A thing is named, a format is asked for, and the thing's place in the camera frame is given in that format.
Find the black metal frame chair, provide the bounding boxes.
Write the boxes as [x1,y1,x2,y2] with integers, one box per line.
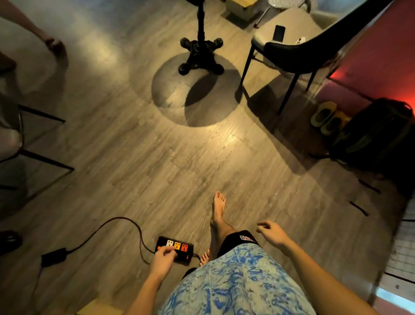
[0,52,75,192]

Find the black orange power strip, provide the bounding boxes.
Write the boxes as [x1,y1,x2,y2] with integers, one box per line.
[155,236,194,263]

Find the black shoe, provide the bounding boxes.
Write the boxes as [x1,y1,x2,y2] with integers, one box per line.
[0,230,23,256]

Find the black shorts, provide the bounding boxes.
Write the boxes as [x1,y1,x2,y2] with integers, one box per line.
[217,230,260,259]

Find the black power cable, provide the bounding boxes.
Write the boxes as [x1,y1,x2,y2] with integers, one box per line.
[65,217,157,265]

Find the black cast iron table base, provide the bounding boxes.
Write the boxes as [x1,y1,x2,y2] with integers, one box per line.
[178,0,225,76]

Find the green yellow slipper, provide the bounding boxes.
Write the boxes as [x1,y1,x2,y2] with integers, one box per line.
[310,101,338,128]
[320,112,351,136]

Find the person's right leg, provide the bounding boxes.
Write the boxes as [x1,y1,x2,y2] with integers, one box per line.
[208,191,236,262]

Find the black floor strip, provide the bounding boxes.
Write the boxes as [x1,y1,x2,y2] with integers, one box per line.
[349,201,370,217]
[358,179,382,194]

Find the person's right hand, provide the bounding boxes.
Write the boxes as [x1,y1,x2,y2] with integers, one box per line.
[256,221,293,250]

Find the black power adapter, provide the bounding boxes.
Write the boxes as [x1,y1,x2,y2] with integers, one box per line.
[41,248,68,267]

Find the black chair with beige seat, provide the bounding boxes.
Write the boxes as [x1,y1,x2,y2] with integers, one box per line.
[240,0,393,115]

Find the black backpack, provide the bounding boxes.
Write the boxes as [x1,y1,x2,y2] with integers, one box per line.
[329,97,415,167]

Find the person's right forearm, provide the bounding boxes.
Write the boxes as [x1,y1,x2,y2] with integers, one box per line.
[280,240,380,315]

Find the person's left forearm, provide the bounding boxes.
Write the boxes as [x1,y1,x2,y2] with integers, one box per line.
[125,276,166,315]

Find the person's left hand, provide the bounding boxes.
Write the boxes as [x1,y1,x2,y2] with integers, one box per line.
[149,246,178,283]

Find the white striped seat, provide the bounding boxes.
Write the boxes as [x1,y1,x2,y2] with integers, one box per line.
[253,0,318,29]

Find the blue patterned shirt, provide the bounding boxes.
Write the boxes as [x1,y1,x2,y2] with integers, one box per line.
[157,243,316,315]

